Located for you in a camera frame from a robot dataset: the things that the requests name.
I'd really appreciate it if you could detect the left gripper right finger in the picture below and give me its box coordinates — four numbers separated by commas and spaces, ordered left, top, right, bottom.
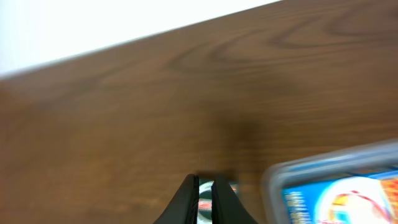
211, 177, 257, 224

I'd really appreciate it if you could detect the clear plastic container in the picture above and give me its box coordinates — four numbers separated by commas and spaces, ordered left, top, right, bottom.
261, 139, 397, 224

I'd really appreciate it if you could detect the blue Cool Fever box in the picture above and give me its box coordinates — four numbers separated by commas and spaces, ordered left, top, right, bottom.
282, 167, 397, 224

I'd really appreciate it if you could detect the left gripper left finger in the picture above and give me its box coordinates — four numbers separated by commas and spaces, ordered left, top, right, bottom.
154, 174, 199, 224

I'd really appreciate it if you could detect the green Zam-Buk ointment box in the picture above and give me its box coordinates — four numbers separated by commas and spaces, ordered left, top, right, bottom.
196, 179, 239, 224

